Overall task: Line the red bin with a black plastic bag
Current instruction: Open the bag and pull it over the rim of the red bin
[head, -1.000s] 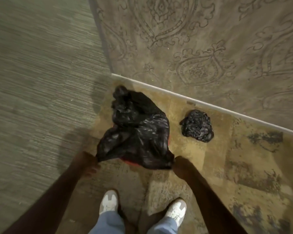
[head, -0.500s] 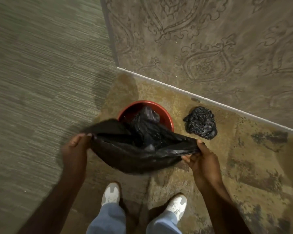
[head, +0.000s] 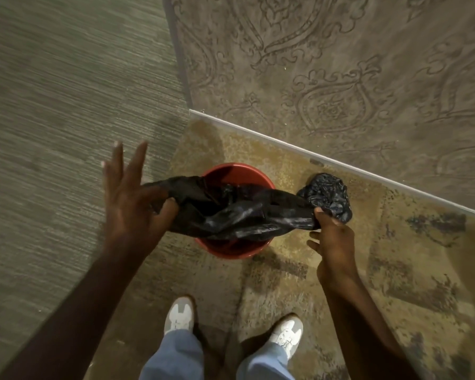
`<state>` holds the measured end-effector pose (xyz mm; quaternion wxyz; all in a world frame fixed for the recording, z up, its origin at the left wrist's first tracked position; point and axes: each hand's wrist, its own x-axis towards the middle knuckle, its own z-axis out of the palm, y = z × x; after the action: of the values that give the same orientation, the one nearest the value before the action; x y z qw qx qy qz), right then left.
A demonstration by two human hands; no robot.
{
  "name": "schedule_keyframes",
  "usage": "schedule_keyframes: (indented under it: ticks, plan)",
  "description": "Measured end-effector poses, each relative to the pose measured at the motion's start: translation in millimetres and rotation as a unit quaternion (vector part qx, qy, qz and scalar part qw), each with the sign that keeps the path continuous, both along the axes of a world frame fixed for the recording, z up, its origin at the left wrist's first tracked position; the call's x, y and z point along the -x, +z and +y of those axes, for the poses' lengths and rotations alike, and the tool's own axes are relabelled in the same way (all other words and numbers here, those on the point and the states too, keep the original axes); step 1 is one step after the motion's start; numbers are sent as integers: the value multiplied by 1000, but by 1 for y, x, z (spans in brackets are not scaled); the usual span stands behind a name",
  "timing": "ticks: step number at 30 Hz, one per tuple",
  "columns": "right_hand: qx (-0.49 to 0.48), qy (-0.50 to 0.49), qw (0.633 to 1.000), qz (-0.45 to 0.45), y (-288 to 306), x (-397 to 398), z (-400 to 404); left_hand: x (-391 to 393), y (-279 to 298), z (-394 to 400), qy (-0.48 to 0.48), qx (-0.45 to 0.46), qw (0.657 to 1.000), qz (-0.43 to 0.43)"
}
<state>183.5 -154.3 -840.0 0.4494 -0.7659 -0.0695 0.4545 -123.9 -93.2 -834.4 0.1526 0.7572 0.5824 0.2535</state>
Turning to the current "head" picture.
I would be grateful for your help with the person's left hand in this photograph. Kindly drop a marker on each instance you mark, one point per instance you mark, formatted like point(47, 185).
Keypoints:
point(128, 217)

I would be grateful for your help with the person's right hand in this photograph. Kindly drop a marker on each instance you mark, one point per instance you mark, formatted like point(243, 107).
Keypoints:
point(338, 249)

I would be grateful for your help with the person's left thumb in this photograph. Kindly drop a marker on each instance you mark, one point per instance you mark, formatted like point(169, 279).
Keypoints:
point(168, 213)

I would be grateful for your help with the person's right thumb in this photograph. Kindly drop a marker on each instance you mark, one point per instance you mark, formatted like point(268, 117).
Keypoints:
point(323, 218)

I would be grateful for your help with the person's left little finger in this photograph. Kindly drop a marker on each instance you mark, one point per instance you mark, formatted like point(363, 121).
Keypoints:
point(105, 174)

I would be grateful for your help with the person's left middle finger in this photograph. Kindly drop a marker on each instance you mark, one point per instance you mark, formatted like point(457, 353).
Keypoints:
point(138, 164)

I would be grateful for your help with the black plastic trash bag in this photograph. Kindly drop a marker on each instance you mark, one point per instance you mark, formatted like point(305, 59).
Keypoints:
point(237, 213)

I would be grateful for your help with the person's left forearm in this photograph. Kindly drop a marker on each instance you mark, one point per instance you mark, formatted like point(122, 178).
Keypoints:
point(75, 312)

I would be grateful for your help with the person's right forearm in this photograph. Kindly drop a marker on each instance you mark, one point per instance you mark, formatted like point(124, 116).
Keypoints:
point(360, 332)

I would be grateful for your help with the crumpled black plastic bag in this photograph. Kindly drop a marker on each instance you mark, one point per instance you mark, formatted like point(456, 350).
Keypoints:
point(328, 193)

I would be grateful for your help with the white baseboard strip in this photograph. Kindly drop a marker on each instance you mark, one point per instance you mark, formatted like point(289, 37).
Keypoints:
point(340, 164)

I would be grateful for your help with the red round trash bin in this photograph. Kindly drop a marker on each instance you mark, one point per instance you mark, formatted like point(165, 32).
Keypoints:
point(237, 176)

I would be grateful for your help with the person's left white sneaker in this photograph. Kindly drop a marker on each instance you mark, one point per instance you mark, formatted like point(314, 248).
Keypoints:
point(179, 314)

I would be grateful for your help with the person's white sneaker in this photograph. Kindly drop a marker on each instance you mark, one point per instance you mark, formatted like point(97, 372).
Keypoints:
point(179, 314)
point(287, 334)

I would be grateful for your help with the person's right white sneaker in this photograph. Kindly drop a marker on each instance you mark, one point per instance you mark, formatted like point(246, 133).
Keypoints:
point(287, 334)

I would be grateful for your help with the person's left jeans leg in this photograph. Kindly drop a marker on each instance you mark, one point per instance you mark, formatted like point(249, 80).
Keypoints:
point(174, 358)

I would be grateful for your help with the person's jeans leg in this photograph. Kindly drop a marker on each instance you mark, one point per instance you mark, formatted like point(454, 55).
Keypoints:
point(263, 364)
point(174, 358)

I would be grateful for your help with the person's right jeans leg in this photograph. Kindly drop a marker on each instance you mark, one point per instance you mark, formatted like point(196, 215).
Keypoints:
point(263, 364)

